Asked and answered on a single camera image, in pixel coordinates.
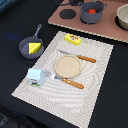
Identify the yellow toy butter box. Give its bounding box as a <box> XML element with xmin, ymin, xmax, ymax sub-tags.
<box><xmin>65</xmin><ymin>34</ymin><xmax>81</xmax><ymax>45</ymax></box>

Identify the light blue milk carton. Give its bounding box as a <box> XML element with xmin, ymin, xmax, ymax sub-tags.
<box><xmin>27</xmin><ymin>68</ymin><xmax>45</xmax><ymax>86</ymax></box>

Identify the yellow toy cheese wedge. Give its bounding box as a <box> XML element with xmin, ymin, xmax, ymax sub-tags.
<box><xmin>29</xmin><ymin>43</ymin><xmax>41</xmax><ymax>54</ymax></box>

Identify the small grey pot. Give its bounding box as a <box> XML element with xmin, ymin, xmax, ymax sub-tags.
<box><xmin>19</xmin><ymin>24</ymin><xmax>44</xmax><ymax>59</ymax></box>

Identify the red toy pepper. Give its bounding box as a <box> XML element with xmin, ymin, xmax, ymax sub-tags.
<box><xmin>88</xmin><ymin>9</ymin><xmax>96</xmax><ymax>14</ymax></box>

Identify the large grey pot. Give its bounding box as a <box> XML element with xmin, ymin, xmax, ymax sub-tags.
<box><xmin>78</xmin><ymin>1</ymin><xmax>107</xmax><ymax>24</ymax></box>

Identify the round wooden plate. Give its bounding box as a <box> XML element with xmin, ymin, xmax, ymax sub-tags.
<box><xmin>54</xmin><ymin>55</ymin><xmax>82</xmax><ymax>78</ymax></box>

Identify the woven beige placemat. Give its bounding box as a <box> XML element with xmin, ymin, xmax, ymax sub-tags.
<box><xmin>12</xmin><ymin>31</ymin><xmax>113</xmax><ymax>128</ymax></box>

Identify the pink toy stove board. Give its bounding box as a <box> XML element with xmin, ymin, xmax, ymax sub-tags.
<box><xmin>48</xmin><ymin>0</ymin><xmax>128</xmax><ymax>43</ymax></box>

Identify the black stove burner disc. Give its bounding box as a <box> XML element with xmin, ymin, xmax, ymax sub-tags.
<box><xmin>59</xmin><ymin>9</ymin><xmax>76</xmax><ymax>19</ymax></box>

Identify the beige bowl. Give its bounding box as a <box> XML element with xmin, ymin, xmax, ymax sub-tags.
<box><xmin>117</xmin><ymin>4</ymin><xmax>128</xmax><ymax>30</ymax></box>

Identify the toy fork wooden handle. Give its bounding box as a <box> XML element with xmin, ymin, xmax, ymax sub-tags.
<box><xmin>44</xmin><ymin>70</ymin><xmax>84</xmax><ymax>89</ymax></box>

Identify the toy knife wooden handle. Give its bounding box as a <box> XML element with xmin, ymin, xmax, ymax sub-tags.
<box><xmin>57</xmin><ymin>49</ymin><xmax>96</xmax><ymax>63</ymax></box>

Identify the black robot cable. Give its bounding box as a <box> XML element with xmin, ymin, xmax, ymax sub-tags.
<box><xmin>53</xmin><ymin>0</ymin><xmax>83</xmax><ymax>7</ymax></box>

